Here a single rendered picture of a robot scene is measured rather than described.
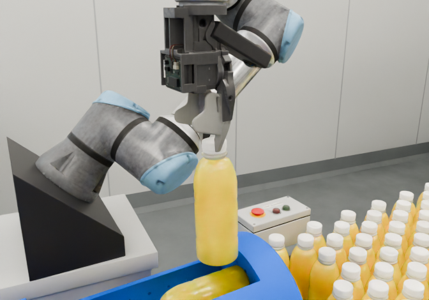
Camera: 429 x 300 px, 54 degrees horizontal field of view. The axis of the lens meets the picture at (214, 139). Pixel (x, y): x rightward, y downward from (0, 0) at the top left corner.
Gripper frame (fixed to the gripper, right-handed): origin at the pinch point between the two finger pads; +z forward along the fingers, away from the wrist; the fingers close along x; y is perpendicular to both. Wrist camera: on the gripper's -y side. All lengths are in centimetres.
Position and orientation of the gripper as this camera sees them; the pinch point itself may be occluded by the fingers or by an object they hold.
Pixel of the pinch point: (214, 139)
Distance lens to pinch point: 65.9
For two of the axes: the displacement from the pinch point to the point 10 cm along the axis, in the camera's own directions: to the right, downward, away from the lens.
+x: 5.1, 2.6, -8.2
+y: -8.6, 1.5, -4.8
